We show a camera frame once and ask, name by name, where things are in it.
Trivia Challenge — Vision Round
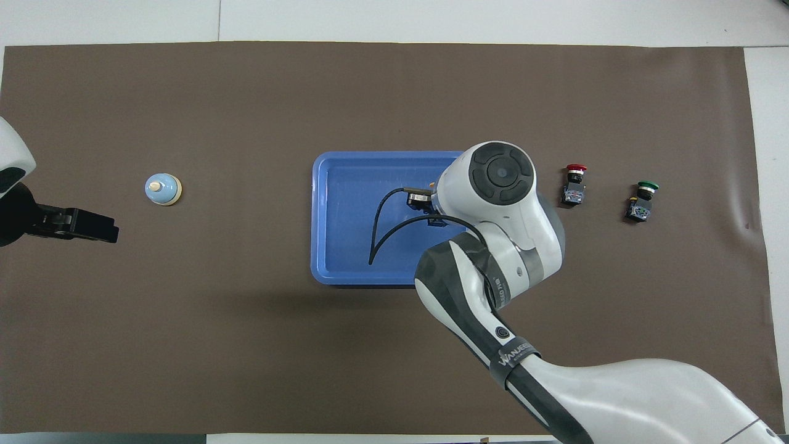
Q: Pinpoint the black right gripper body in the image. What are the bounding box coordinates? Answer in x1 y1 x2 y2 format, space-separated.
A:
406 191 439 215

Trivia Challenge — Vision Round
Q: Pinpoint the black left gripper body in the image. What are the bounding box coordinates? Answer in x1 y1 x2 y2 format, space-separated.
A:
0 183 67 247

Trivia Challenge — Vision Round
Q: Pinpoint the light blue desk bell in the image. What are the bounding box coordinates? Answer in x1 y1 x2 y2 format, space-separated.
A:
144 171 183 207

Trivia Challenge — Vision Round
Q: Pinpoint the red push button switch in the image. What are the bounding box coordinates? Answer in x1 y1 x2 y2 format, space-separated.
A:
561 164 588 208

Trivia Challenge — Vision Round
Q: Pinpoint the green push button switch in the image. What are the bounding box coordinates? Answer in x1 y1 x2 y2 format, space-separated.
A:
625 181 660 223

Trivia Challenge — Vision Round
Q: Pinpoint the blue plastic tray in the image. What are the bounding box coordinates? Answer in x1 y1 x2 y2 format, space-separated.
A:
310 151 467 286

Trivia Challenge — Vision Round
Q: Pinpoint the brown table mat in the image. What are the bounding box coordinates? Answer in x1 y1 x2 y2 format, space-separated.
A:
0 41 779 435

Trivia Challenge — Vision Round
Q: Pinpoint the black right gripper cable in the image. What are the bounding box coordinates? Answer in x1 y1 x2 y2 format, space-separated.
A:
368 188 495 309

